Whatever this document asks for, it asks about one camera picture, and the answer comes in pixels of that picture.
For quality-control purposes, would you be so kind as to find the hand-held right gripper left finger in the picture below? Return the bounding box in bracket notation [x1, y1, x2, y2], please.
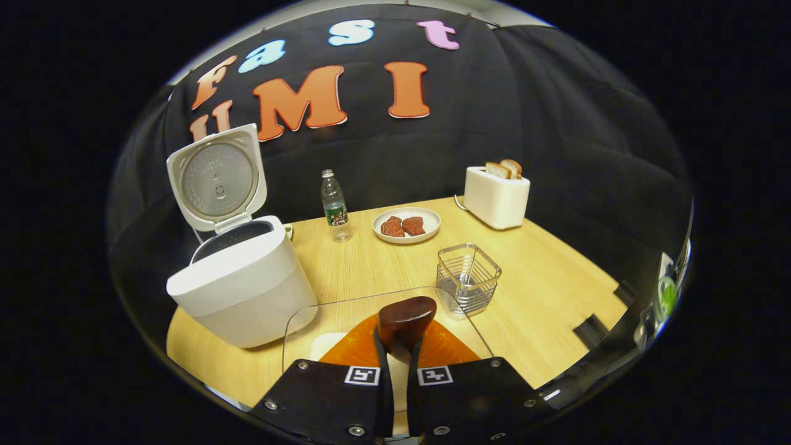
[250, 313, 396, 445]

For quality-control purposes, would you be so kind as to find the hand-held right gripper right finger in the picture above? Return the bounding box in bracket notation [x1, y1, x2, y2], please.
[408, 318, 554, 445]

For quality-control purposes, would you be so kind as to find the white toaster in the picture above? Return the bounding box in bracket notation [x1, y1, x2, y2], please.
[463, 166, 531, 231]

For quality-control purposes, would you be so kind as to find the brown wooden spoon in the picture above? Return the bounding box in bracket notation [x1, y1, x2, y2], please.
[377, 296, 438, 365]

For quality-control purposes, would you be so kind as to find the wire chopstick holder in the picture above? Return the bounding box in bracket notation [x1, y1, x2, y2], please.
[436, 243, 502, 318]

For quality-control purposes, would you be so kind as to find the white rice cooker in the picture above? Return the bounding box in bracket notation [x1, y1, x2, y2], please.
[166, 124, 319, 349]

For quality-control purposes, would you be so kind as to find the clear plastic water bottle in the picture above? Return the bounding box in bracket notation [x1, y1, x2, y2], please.
[321, 169, 353, 243]

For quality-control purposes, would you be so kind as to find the white round plate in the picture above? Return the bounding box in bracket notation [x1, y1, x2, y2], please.
[373, 206, 442, 245]

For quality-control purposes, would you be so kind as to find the white green blurred object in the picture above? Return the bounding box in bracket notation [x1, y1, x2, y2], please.
[655, 250, 680, 320]

